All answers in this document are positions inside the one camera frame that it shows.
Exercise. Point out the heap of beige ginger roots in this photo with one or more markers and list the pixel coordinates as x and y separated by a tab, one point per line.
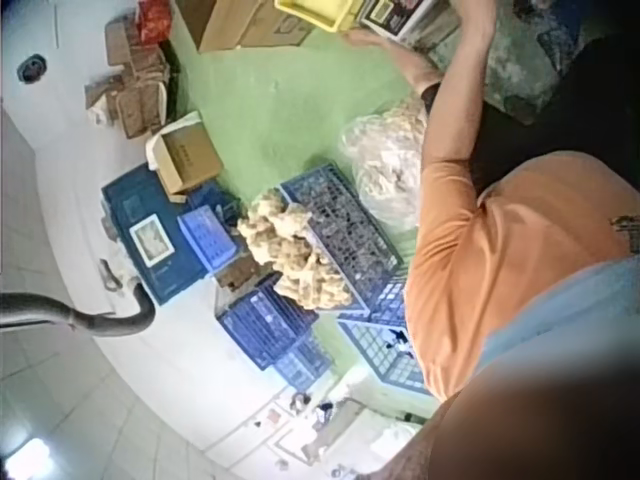
290	250

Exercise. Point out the large brown cardboard carton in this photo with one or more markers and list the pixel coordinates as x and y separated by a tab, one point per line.
240	25

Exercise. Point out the white box with dark label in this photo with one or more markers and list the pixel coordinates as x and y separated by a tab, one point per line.
395	15

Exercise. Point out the person's right fingers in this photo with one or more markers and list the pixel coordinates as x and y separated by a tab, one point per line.
362	39

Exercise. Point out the light blue small basket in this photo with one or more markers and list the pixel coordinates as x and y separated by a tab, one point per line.
207	240

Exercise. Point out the person's left hand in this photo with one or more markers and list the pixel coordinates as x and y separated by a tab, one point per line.
472	17

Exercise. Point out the round dark wall fixture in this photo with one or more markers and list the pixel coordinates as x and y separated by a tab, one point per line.
32	68

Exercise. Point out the yellow plastic bin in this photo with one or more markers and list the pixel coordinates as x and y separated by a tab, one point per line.
320	12

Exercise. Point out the dark blue platform scale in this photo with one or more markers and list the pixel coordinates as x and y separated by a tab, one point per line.
150	235

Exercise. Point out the person's legs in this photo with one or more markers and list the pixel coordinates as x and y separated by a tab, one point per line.
560	115

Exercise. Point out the clear bag of beige roots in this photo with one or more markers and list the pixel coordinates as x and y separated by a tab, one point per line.
387	165

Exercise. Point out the brown cardboard scrap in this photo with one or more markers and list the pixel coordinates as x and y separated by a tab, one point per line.
237	275

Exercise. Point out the open small cardboard box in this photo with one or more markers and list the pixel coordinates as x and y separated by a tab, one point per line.
192	157

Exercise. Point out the red plastic bag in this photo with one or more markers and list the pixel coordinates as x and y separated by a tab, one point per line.
155	20

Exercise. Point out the heap of flattened cardboard boxes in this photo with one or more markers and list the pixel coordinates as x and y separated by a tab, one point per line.
135	85

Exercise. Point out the patterned blue grey cloth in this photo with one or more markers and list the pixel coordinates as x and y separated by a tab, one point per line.
520	60

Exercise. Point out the person's right hand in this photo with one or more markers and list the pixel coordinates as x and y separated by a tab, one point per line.
395	57

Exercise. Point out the blue grid crate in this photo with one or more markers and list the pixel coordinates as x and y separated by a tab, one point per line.
380	345

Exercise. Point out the large blue plastic crate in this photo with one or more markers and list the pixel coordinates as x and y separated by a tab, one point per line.
345	225

